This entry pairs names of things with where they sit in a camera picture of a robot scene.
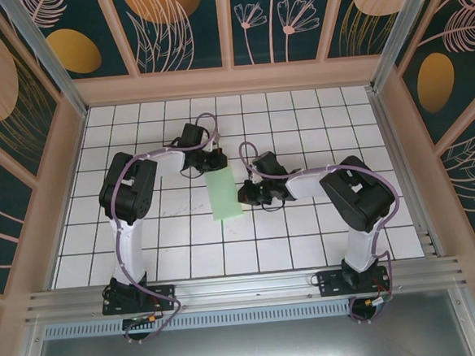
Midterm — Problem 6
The long aluminium mounting rail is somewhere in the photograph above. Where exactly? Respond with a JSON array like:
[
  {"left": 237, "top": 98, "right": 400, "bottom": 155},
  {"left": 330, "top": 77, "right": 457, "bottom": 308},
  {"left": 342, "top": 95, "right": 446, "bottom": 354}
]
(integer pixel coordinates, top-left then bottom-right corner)
[{"left": 23, "top": 254, "right": 469, "bottom": 328}]

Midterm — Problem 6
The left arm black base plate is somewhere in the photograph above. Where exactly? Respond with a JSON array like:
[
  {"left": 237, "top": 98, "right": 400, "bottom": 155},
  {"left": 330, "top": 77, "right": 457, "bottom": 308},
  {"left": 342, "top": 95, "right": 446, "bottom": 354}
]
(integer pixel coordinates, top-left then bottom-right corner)
[{"left": 101, "top": 283, "right": 177, "bottom": 317}]

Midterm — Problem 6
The grey slotted cable duct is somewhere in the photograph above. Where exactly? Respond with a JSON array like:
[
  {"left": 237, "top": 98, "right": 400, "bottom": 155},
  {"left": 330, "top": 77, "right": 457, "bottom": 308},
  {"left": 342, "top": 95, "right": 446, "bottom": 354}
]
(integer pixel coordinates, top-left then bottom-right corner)
[{"left": 43, "top": 295, "right": 451, "bottom": 340}]

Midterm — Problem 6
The aluminium frame post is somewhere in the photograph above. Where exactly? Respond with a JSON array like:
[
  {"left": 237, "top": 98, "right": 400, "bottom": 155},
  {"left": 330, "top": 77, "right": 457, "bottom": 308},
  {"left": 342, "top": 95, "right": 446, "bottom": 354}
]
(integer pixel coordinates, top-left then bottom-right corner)
[
  {"left": 0, "top": 0, "right": 90, "bottom": 124},
  {"left": 363, "top": 0, "right": 447, "bottom": 93}
]

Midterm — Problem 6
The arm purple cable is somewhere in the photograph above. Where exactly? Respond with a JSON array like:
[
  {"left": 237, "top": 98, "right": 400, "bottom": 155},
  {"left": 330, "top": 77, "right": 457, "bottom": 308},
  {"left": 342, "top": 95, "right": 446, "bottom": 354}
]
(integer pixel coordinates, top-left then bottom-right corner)
[
  {"left": 237, "top": 130, "right": 410, "bottom": 332},
  {"left": 101, "top": 111, "right": 234, "bottom": 345}
]

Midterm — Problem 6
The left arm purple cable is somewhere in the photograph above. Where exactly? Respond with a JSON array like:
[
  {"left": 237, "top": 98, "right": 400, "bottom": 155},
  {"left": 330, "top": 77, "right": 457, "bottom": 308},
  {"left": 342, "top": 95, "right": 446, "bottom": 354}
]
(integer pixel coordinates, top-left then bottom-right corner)
[{"left": 101, "top": 111, "right": 234, "bottom": 345}]

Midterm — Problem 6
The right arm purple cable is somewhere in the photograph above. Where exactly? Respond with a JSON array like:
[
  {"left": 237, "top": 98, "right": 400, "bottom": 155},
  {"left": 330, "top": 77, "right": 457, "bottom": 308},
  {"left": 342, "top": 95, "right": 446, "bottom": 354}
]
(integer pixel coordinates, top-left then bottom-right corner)
[{"left": 237, "top": 130, "right": 410, "bottom": 332}]

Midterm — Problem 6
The grey metal sheet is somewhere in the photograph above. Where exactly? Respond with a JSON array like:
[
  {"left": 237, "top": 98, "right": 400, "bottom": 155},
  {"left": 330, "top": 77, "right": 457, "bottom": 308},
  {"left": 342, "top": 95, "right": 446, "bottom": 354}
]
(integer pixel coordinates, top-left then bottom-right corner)
[{"left": 28, "top": 307, "right": 475, "bottom": 356}]

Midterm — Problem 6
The small circuit board with connector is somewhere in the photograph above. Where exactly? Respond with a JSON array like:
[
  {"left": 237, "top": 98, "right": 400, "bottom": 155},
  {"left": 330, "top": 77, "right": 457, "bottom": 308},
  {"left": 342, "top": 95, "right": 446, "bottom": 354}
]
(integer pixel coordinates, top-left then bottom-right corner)
[
  {"left": 362, "top": 295, "right": 396, "bottom": 313},
  {"left": 122, "top": 312, "right": 163, "bottom": 329}
]

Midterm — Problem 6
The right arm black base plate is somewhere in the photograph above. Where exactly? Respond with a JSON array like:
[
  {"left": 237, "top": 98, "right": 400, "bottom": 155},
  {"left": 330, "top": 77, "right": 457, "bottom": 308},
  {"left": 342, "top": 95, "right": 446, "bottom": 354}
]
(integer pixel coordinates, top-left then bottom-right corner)
[{"left": 316, "top": 264, "right": 391, "bottom": 297}]

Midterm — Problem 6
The light green cloth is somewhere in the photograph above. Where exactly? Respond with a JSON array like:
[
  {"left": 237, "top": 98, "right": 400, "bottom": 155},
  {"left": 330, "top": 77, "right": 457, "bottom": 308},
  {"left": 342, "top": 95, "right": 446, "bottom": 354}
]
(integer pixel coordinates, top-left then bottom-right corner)
[{"left": 203, "top": 164, "right": 244, "bottom": 223}]

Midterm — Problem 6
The aluminium side rail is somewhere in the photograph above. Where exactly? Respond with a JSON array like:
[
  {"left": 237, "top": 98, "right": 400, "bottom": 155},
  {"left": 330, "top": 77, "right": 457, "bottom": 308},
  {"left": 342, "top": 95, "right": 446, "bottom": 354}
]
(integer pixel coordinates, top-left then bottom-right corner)
[{"left": 368, "top": 85, "right": 446, "bottom": 262}]

